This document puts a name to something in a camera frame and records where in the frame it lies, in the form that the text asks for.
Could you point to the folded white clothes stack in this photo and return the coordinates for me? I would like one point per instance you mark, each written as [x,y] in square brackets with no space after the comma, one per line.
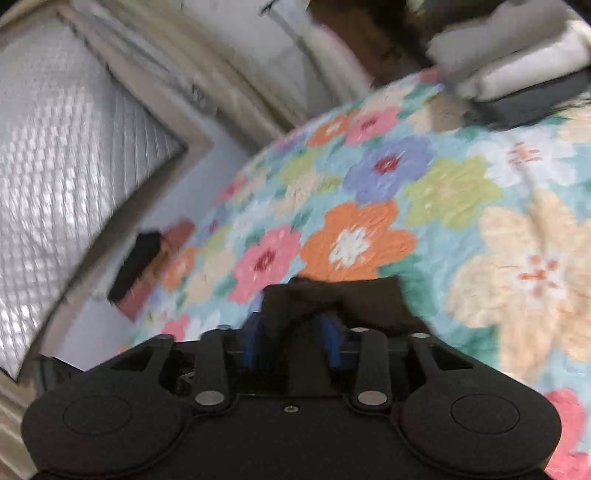
[508,55]

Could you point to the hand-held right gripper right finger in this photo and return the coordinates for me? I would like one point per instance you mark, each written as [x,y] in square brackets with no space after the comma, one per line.
[330,341]

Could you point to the floral printed blanket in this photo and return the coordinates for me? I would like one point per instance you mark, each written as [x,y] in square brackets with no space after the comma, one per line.
[461,207]

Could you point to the black cloth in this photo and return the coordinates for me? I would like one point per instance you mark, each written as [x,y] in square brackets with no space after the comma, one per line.
[138,263]

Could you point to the hanging clothes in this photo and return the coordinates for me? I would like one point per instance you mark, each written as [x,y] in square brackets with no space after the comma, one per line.
[369,41]

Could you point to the dark brown garment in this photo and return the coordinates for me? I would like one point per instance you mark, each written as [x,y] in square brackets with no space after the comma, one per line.
[369,300]

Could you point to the silver quilted window cover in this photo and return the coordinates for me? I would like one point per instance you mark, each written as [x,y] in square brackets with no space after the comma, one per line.
[69,184]

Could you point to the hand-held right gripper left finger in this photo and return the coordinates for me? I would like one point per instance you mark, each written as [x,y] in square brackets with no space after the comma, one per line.
[252,341]

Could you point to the folded dark grey garment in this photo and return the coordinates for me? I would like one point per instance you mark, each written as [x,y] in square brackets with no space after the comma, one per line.
[545,104]

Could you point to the beige curtain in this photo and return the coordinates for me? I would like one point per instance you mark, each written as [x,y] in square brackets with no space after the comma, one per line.
[207,69]

